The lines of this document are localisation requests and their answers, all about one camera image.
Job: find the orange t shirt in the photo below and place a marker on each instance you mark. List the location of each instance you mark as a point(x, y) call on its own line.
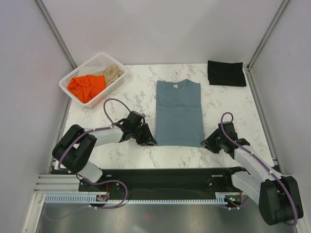
point(87, 87)

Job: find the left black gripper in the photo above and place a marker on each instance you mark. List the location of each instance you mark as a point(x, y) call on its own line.
point(151, 141)

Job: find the white plastic laundry basket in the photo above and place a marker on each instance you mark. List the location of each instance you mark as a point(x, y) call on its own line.
point(96, 63)

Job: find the white slotted cable duct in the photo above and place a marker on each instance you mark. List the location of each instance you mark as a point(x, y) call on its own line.
point(88, 198)

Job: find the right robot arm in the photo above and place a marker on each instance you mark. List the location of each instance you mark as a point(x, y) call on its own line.
point(277, 196)

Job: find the beige t shirt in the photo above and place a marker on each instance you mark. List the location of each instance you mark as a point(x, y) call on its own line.
point(111, 73)

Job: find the aluminium frame post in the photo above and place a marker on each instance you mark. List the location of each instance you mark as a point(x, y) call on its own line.
point(271, 27)
point(55, 32)

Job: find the folded black t shirt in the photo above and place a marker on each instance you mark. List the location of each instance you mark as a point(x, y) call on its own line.
point(226, 74)

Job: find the blue t shirt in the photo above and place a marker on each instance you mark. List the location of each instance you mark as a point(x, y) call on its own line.
point(179, 117)

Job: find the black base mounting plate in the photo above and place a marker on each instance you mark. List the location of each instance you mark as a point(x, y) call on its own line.
point(165, 183)

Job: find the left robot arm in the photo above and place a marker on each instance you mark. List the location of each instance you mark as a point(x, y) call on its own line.
point(75, 147)

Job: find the right aluminium frame post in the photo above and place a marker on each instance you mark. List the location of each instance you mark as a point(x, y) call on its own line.
point(271, 27)

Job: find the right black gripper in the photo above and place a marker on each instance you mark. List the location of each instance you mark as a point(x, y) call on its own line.
point(209, 141)

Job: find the left aluminium frame post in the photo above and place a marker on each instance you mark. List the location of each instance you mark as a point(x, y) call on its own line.
point(55, 32)

